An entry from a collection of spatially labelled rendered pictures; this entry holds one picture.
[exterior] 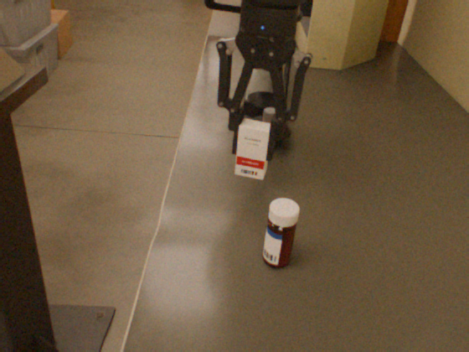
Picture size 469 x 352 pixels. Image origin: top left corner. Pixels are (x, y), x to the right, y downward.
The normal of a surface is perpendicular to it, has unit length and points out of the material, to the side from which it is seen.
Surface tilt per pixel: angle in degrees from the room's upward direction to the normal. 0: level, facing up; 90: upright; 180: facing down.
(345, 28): 90
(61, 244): 0
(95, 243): 0
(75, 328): 0
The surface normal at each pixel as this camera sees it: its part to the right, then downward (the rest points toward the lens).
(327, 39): 0.07, 0.51
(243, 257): 0.12, -0.86
